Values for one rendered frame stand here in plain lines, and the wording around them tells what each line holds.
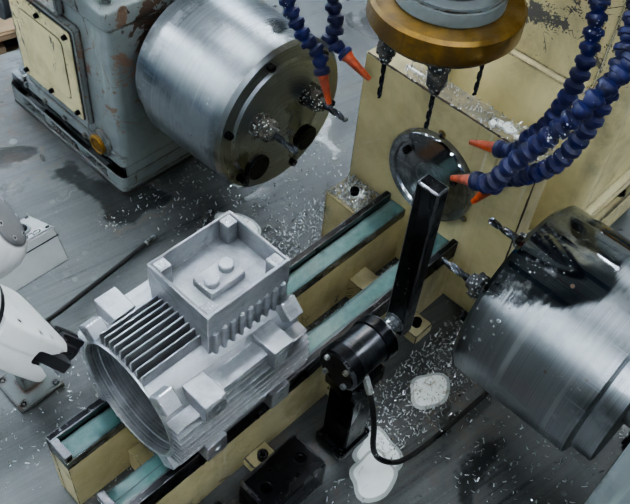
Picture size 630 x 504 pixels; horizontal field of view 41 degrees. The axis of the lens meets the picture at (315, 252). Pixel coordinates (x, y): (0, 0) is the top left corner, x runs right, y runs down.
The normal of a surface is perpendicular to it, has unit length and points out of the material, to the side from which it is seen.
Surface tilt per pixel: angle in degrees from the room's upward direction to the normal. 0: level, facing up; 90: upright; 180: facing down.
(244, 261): 0
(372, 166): 90
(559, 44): 90
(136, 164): 90
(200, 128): 77
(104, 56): 90
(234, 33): 13
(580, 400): 66
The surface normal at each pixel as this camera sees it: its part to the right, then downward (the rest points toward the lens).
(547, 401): -0.68, 0.40
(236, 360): 0.07, -0.64
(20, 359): 0.69, 0.55
